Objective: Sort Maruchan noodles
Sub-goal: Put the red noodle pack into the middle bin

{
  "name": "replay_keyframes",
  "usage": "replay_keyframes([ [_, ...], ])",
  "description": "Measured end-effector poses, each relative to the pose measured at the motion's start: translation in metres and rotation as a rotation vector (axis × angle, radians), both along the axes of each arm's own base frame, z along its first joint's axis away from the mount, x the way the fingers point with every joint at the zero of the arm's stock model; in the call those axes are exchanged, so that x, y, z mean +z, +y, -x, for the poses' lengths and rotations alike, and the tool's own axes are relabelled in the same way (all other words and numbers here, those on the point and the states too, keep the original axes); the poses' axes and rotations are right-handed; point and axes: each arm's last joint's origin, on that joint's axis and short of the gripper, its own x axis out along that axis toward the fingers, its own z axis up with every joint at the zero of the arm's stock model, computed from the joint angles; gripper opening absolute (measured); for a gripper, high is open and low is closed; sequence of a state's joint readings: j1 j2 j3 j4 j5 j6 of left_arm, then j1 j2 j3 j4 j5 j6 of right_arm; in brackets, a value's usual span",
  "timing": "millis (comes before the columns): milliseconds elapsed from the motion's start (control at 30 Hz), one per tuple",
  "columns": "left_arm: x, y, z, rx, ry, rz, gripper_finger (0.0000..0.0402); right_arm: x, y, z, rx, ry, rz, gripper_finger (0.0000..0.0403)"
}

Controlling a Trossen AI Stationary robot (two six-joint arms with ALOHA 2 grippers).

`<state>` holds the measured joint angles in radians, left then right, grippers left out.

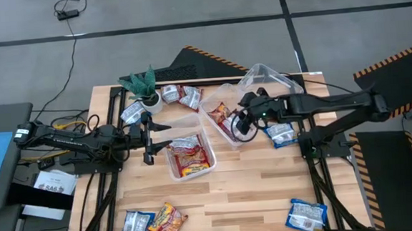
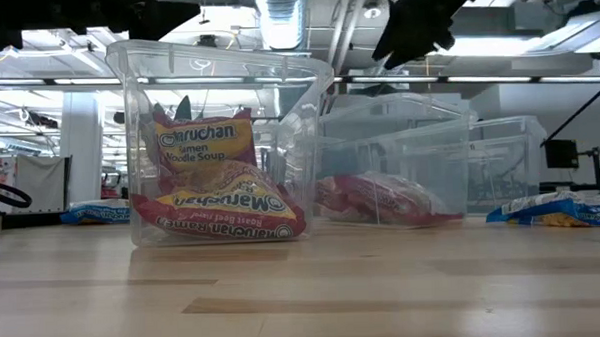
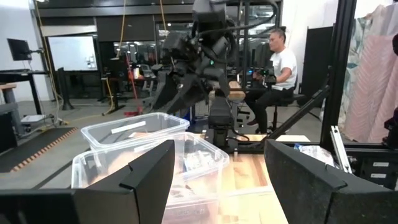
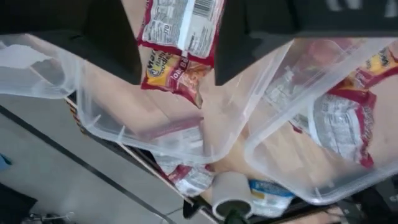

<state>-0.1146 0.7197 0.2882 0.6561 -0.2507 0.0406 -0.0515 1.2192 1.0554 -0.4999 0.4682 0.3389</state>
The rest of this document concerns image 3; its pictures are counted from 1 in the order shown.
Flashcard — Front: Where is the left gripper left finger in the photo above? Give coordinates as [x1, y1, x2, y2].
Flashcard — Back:
[0, 139, 176, 224]

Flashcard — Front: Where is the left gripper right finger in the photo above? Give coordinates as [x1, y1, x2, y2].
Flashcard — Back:
[264, 139, 398, 224]

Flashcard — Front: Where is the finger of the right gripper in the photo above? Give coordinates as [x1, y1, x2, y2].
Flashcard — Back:
[151, 72, 180, 111]
[167, 78, 205, 116]

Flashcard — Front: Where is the blue Maruchan noodle packet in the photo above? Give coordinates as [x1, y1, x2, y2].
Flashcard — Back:
[293, 142, 336, 168]

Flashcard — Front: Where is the black monitor on arm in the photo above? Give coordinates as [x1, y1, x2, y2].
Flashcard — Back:
[6, 38, 44, 62]

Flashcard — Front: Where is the grey office chair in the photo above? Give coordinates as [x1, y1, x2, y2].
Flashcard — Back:
[139, 63, 159, 94]

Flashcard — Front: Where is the red pole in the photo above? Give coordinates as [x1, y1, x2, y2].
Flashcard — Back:
[124, 52, 144, 117]

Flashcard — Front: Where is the black box with white labels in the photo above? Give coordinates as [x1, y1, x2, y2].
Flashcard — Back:
[357, 154, 398, 191]

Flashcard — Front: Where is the silver aluminium bar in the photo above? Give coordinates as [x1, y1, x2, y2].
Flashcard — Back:
[330, 124, 354, 174]

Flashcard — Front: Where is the black floor mat orange edge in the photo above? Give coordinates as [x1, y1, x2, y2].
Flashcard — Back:
[0, 126, 79, 174]

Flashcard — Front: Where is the person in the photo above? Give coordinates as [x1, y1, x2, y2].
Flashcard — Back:
[244, 27, 299, 135]

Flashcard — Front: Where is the black stool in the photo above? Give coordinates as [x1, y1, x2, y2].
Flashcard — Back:
[269, 93, 323, 135]

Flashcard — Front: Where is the whiteboard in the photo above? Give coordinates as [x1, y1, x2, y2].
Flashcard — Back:
[47, 35, 99, 72]

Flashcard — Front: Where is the white floor box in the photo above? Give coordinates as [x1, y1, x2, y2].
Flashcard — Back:
[20, 114, 48, 124]

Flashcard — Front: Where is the pink cloth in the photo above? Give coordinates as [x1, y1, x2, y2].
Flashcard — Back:
[341, 2, 398, 144]

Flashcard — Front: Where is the black partition panel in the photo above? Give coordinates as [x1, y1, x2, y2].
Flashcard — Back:
[300, 26, 335, 98]

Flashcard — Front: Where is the black desk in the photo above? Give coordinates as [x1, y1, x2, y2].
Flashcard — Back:
[0, 68, 50, 116]

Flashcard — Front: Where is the teal leaf print curtain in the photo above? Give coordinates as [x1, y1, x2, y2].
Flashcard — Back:
[337, 15, 376, 131]

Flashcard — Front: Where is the yellow hose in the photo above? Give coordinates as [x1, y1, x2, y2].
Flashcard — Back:
[101, 0, 127, 116]

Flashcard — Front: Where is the black teleop handle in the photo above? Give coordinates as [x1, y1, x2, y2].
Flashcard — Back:
[253, 67, 277, 86]

